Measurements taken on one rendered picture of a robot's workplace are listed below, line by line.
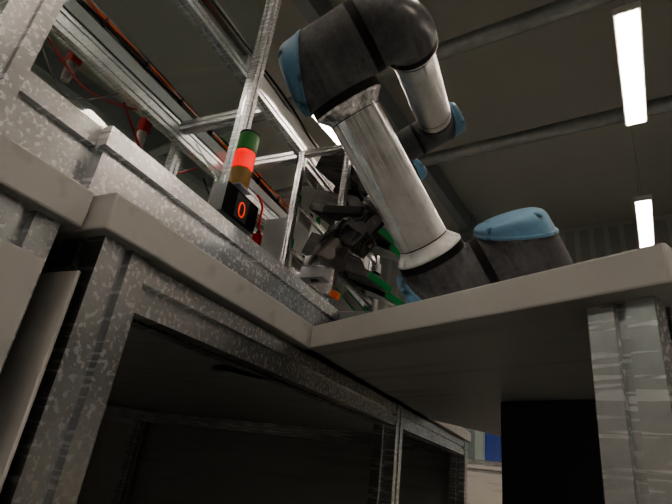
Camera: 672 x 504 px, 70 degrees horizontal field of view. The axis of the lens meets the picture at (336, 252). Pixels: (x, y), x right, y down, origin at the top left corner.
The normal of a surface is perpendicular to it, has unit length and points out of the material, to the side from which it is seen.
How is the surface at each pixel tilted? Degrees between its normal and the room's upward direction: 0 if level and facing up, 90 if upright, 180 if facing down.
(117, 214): 90
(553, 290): 90
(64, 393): 90
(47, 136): 90
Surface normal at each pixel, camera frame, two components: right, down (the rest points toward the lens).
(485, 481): -0.52, -0.41
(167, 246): 0.91, -0.07
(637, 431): -0.78, -0.34
